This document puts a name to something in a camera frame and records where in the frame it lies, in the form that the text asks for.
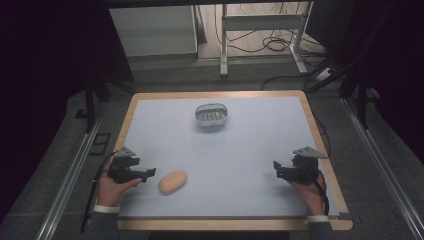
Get orange bread roll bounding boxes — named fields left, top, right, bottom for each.
left=158, top=169, right=188, bottom=196

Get white metal desk frame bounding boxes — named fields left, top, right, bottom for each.
left=219, top=1, right=314, bottom=78

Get white table mat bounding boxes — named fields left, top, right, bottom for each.
left=118, top=96, right=340, bottom=219

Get person's right hand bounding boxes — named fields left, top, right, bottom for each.
left=288, top=169, right=327, bottom=217

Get white soap dish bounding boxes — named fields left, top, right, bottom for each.
left=194, top=102, right=230, bottom=127

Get black floor cables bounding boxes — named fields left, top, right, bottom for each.
left=213, top=2, right=329, bottom=58

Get white power strip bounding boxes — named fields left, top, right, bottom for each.
left=315, top=67, right=335, bottom=83

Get aluminium rail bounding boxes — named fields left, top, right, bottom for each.
left=35, top=99, right=109, bottom=240
left=343, top=98, right=424, bottom=240

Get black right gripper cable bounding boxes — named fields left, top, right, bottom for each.
left=311, top=169, right=330, bottom=216

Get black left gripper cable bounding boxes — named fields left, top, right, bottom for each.
left=80, top=151, right=118, bottom=234

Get person's left hand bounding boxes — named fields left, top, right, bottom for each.
left=96, top=168, right=143, bottom=208

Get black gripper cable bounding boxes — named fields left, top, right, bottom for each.
left=80, top=151, right=118, bottom=234
left=311, top=169, right=330, bottom=216

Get black metal stand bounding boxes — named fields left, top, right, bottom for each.
left=308, top=6, right=394, bottom=130
left=74, top=49, right=136, bottom=134

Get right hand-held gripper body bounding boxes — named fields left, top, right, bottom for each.
left=287, top=146, right=329, bottom=185

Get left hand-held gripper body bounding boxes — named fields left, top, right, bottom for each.
left=107, top=146, right=141, bottom=185

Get white cabinet panel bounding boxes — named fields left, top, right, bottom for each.
left=109, top=5, right=199, bottom=58

